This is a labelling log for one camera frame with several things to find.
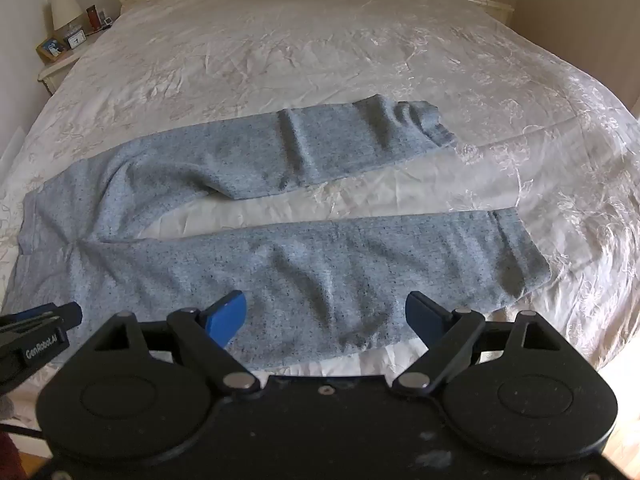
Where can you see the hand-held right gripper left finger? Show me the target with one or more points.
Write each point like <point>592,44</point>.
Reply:
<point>227,317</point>

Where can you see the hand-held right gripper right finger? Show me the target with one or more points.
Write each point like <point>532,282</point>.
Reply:
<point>425,316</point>

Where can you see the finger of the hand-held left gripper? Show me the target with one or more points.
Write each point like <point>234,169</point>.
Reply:
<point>67,316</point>

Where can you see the grey speckled pants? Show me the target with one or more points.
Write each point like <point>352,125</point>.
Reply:
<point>300,270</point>

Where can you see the cream nightstand with lamp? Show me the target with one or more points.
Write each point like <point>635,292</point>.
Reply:
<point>60,67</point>

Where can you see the small white clock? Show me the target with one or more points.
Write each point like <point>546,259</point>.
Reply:
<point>76,40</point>

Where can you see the bed with cream bedspread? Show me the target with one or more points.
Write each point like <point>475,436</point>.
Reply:
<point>300,50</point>

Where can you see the white table lamp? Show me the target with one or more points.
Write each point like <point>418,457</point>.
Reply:
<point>66,9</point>

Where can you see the wooden picture frame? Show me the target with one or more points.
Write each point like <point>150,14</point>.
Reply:
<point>51,49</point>

